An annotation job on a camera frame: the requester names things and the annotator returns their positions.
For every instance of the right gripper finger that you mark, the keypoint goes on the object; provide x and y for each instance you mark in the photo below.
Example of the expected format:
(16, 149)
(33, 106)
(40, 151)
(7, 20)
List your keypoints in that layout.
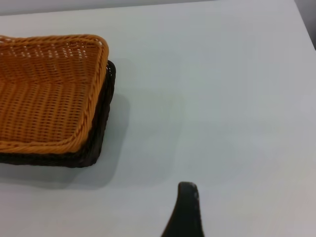
(187, 214)

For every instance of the black wicker basket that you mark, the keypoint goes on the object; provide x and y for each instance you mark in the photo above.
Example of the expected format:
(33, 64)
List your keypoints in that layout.
(98, 138)

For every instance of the orange wicker basket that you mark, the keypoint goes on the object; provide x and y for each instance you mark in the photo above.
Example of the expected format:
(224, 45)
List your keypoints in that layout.
(44, 98)

